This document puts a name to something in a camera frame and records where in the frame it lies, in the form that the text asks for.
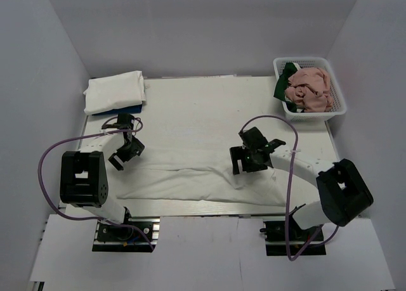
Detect white printed t-shirt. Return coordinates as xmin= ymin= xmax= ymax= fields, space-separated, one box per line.
xmin=107 ymin=148 xmax=285 ymax=206

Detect pink t-shirt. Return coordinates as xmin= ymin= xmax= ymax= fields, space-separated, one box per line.
xmin=285 ymin=67 xmax=334 ymax=113

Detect dark green t-shirt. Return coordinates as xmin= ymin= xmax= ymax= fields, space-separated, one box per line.
xmin=273 ymin=62 xmax=301 ymax=112

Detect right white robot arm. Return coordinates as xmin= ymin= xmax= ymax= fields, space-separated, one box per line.
xmin=230 ymin=127 xmax=374 ymax=240

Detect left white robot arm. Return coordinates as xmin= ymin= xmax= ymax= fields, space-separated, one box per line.
xmin=60 ymin=113 xmax=145 ymax=240

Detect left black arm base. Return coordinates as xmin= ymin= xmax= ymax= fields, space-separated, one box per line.
xmin=92 ymin=218 xmax=160 ymax=253

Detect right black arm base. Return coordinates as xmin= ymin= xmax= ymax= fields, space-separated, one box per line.
xmin=259 ymin=220 xmax=327 ymax=257

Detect folded blue t-shirt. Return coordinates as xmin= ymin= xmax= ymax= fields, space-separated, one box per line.
xmin=93 ymin=104 xmax=143 ymax=116

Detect folded white t-shirt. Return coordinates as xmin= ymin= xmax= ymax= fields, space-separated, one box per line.
xmin=83 ymin=70 xmax=146 ymax=115

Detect white plastic basket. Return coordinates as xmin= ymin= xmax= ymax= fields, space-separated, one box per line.
xmin=273 ymin=57 xmax=346 ymax=122

